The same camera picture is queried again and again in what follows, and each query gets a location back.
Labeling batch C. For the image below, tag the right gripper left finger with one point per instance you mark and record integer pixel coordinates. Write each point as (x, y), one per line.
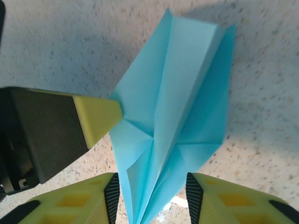
(77, 203)

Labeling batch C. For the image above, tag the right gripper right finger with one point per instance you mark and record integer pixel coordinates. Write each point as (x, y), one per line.
(233, 203)

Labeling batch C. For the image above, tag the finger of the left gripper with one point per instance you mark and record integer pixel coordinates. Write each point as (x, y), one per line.
(58, 130)

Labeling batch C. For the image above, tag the light blue paper sheet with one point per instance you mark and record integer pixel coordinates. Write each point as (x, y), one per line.
(172, 105)

